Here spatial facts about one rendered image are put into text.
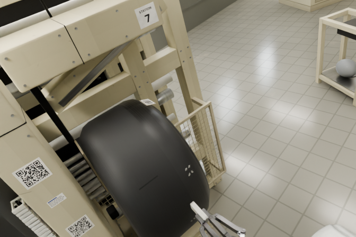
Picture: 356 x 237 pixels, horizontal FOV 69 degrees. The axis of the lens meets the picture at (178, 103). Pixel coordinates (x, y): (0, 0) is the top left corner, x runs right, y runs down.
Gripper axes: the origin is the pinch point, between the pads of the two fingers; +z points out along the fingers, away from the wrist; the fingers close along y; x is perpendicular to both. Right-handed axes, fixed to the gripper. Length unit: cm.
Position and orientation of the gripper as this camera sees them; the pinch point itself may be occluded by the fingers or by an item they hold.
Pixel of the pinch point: (199, 212)
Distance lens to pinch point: 87.7
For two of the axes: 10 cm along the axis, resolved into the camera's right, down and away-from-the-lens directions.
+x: 1.6, 7.3, 6.6
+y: -7.8, 5.1, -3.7
